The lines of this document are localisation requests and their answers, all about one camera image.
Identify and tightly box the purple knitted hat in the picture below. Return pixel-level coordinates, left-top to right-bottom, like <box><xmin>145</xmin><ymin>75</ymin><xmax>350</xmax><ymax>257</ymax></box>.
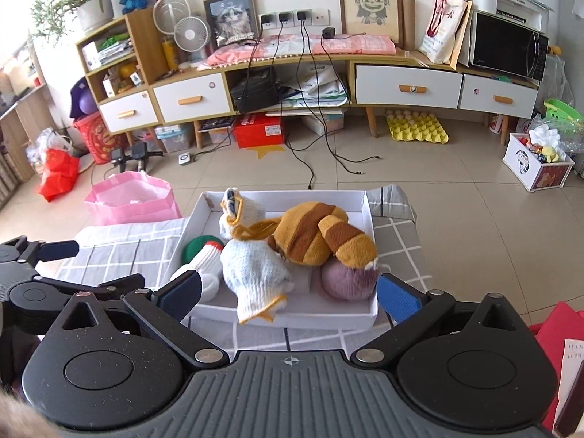
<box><xmin>320</xmin><ymin>258</ymin><xmax>379</xmax><ymax>302</ymax></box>

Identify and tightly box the green plastic basket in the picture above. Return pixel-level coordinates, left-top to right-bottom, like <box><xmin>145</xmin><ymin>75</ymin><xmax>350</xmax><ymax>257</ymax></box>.
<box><xmin>544</xmin><ymin>98</ymin><xmax>584</xmax><ymax>124</ymax></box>

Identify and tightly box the black charging cable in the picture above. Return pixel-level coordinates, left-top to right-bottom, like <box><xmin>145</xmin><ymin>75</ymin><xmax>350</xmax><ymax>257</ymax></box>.
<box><xmin>274</xmin><ymin>20</ymin><xmax>316</xmax><ymax>191</ymax></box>
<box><xmin>296</xmin><ymin>19</ymin><xmax>380</xmax><ymax>165</ymax></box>
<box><xmin>319</xmin><ymin>100</ymin><xmax>364</xmax><ymax>176</ymax></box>

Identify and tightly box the white drawer with round sticker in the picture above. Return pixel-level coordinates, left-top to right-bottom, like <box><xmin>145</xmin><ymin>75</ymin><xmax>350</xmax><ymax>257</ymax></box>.
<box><xmin>459</xmin><ymin>74</ymin><xmax>539</xmax><ymax>119</ymax></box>
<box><xmin>153</xmin><ymin>72</ymin><xmax>233</xmax><ymax>124</ymax></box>

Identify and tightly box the yellow egg tray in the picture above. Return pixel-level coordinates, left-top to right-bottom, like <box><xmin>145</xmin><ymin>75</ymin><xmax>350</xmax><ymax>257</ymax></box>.
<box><xmin>385</xmin><ymin>109</ymin><xmax>450</xmax><ymax>144</ymax></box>

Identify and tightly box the white wall socket strip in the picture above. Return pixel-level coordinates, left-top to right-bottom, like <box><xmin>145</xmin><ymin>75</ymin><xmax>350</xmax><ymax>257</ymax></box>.
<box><xmin>259</xmin><ymin>8</ymin><xmax>330</xmax><ymax>28</ymax></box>

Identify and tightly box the white paper note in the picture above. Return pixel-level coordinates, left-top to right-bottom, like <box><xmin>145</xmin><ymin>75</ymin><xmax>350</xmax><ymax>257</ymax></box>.
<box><xmin>554</xmin><ymin>338</ymin><xmax>584</xmax><ymax>420</ymax></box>

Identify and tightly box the black microwave oven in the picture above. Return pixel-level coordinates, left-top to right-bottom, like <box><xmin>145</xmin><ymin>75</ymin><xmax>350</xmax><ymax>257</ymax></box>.
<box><xmin>470</xmin><ymin>10</ymin><xmax>549</xmax><ymax>83</ymax></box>

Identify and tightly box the pink plastic bag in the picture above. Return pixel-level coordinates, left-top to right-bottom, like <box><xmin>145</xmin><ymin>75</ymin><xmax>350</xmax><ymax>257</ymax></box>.
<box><xmin>84</xmin><ymin>171</ymin><xmax>183</xmax><ymax>226</ymax></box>

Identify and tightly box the wide white drawer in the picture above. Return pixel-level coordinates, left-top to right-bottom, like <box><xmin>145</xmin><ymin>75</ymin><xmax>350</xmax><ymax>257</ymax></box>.
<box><xmin>355</xmin><ymin>65</ymin><xmax>464</xmax><ymax>110</ymax></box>

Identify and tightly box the red shoebox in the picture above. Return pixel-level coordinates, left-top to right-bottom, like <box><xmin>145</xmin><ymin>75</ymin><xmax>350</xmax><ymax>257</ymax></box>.
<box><xmin>233</xmin><ymin>113</ymin><xmax>286</xmax><ymax>149</ymax></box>

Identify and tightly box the potted green plant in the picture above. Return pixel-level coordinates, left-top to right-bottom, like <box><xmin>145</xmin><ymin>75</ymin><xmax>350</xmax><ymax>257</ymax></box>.
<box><xmin>30</xmin><ymin>0</ymin><xmax>124</xmax><ymax>49</ymax></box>

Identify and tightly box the red plastic bag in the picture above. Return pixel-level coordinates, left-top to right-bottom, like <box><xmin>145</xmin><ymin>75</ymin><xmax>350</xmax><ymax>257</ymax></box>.
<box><xmin>36</xmin><ymin>148</ymin><xmax>80</xmax><ymax>202</ymax></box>

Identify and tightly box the wooden side shelf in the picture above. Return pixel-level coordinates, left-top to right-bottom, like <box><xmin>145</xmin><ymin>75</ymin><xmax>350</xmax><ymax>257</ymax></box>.
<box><xmin>0</xmin><ymin>41</ymin><xmax>60</xmax><ymax>211</ymax></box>

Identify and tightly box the grey checked blanket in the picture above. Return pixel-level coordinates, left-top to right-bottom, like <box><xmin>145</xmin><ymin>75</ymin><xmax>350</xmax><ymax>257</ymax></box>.
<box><xmin>43</xmin><ymin>185</ymin><xmax>430</xmax><ymax>361</ymax></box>

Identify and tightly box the brown cardboard sheet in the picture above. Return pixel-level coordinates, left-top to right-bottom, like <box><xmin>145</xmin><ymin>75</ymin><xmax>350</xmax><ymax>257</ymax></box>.
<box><xmin>401</xmin><ymin>0</ymin><xmax>417</xmax><ymax>50</ymax></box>

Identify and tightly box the clear plastic bag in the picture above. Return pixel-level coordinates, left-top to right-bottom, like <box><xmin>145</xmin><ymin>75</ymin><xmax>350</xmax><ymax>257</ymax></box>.
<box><xmin>26</xmin><ymin>127</ymin><xmax>70</xmax><ymax>165</ymax></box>

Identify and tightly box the fuzzy beige cloth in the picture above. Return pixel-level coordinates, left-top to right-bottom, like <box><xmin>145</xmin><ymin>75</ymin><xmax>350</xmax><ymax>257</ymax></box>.
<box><xmin>0</xmin><ymin>392</ymin><xmax>60</xmax><ymax>438</ymax></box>

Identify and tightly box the wooden TV cabinet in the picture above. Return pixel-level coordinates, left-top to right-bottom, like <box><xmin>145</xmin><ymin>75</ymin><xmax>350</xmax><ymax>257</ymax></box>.
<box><xmin>75</xmin><ymin>8</ymin><xmax>541</xmax><ymax>147</ymax></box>

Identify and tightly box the framed cat picture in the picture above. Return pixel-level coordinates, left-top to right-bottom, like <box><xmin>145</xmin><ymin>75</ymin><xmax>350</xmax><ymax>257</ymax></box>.
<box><xmin>203</xmin><ymin>0</ymin><xmax>261</xmax><ymax>49</ymax></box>

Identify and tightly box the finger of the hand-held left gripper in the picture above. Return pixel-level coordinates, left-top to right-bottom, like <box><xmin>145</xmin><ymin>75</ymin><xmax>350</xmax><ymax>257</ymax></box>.
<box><xmin>0</xmin><ymin>236</ymin><xmax>81</xmax><ymax>268</ymax></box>
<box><xmin>39</xmin><ymin>273</ymin><xmax>147</xmax><ymax>304</ymax></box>

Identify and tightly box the white tote bag red print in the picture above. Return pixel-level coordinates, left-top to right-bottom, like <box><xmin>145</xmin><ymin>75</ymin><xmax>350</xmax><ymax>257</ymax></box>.
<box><xmin>420</xmin><ymin>0</ymin><xmax>470</xmax><ymax>65</ymax></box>

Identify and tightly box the small white drawer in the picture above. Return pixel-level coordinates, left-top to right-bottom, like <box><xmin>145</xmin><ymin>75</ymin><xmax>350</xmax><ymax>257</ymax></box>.
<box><xmin>98</xmin><ymin>91</ymin><xmax>160</xmax><ymax>134</ymax></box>

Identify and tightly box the small white carton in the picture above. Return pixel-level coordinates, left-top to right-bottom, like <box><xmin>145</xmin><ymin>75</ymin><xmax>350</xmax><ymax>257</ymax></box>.
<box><xmin>82</xmin><ymin>41</ymin><xmax>102</xmax><ymax>67</ymax></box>

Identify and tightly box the purple ball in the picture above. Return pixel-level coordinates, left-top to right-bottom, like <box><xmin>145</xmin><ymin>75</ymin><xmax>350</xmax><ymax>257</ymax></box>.
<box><xmin>69</xmin><ymin>77</ymin><xmax>100</xmax><ymax>118</ymax></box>

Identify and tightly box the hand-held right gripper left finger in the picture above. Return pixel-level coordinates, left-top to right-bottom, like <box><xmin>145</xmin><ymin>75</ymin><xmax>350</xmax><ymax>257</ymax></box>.
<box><xmin>48</xmin><ymin>269</ymin><xmax>228</xmax><ymax>368</ymax></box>

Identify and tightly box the green knitted hat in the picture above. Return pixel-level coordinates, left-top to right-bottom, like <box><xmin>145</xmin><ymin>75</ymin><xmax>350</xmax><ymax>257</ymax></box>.
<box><xmin>183</xmin><ymin>235</ymin><xmax>224</xmax><ymax>265</ymax></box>

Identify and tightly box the small white desk fan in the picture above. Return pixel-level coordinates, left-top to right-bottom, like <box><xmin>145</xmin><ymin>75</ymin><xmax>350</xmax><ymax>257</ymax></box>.
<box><xmin>174</xmin><ymin>16</ymin><xmax>211</xmax><ymax>62</ymax></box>

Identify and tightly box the yellow bottle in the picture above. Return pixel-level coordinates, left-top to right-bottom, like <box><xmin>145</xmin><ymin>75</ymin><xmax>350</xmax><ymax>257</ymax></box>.
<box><xmin>162</xmin><ymin>39</ymin><xmax>178</xmax><ymax>71</ymax></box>

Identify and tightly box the crumpled white plastic bag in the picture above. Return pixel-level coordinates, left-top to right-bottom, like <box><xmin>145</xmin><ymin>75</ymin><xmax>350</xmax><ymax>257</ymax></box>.
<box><xmin>529</xmin><ymin>114</ymin><xmax>584</xmax><ymax>156</ymax></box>

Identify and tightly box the black bag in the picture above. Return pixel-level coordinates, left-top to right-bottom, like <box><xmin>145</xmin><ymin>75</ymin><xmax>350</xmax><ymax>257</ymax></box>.
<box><xmin>229</xmin><ymin>68</ymin><xmax>281</xmax><ymax>114</ymax></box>

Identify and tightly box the grey storage box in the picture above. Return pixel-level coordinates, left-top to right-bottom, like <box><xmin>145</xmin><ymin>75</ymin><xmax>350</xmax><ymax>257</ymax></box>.
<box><xmin>201</xmin><ymin>118</ymin><xmax>235</xmax><ymax>144</ymax></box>

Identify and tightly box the yellow star sticker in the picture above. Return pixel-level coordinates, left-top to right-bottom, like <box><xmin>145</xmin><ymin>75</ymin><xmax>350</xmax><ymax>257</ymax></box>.
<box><xmin>255</xmin><ymin>143</ymin><xmax>287</xmax><ymax>160</ymax></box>

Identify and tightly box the white toy crate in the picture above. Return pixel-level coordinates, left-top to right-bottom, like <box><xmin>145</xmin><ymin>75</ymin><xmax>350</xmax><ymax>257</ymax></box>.
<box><xmin>502</xmin><ymin>132</ymin><xmax>576</xmax><ymax>192</ymax></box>

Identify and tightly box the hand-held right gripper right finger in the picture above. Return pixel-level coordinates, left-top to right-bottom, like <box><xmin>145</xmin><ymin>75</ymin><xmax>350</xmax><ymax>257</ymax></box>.
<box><xmin>349</xmin><ymin>273</ymin><xmax>532</xmax><ymax>368</ymax></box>

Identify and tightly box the stack of papers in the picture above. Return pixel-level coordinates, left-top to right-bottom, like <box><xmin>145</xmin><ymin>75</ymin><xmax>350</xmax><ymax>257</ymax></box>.
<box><xmin>98</xmin><ymin>34</ymin><xmax>134</xmax><ymax>65</ymax></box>

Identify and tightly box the white knitted sock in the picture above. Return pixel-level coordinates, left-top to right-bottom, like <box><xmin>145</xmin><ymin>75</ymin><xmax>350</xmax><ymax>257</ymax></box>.
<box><xmin>171</xmin><ymin>242</ymin><xmax>225</xmax><ymax>303</ymax></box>

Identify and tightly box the pink folded cloth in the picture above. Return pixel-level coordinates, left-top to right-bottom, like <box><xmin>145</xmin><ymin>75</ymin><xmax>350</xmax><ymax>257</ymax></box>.
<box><xmin>206</xmin><ymin>34</ymin><xmax>397</xmax><ymax>67</ymax></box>

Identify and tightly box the framed cartoon drawing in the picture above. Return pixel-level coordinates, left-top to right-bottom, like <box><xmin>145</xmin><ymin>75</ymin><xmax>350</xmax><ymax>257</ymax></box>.
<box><xmin>337</xmin><ymin>0</ymin><xmax>404</xmax><ymax>46</ymax></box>

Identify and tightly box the red plastic stool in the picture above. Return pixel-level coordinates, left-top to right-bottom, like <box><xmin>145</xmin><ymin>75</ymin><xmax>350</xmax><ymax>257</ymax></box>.
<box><xmin>533</xmin><ymin>302</ymin><xmax>584</xmax><ymax>438</ymax></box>

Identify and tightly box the clear storage box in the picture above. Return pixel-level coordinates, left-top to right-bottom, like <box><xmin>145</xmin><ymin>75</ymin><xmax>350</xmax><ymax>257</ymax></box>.
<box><xmin>155</xmin><ymin>123</ymin><xmax>197</xmax><ymax>153</ymax></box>

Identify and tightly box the white cardboard box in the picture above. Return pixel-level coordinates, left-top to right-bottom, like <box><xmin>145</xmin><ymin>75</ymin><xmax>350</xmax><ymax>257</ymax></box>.
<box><xmin>171</xmin><ymin>189</ymin><xmax>380</xmax><ymax>331</ymax></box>

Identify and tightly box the black tripod device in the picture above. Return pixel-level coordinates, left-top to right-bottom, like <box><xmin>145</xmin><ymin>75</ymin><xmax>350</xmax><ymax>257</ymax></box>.
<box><xmin>107</xmin><ymin>142</ymin><xmax>162</xmax><ymax>174</ymax></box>

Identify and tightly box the white knitted garment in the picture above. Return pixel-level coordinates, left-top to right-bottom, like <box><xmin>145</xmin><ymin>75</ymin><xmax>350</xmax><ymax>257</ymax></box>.
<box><xmin>218</xmin><ymin>187</ymin><xmax>295</xmax><ymax>324</ymax></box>

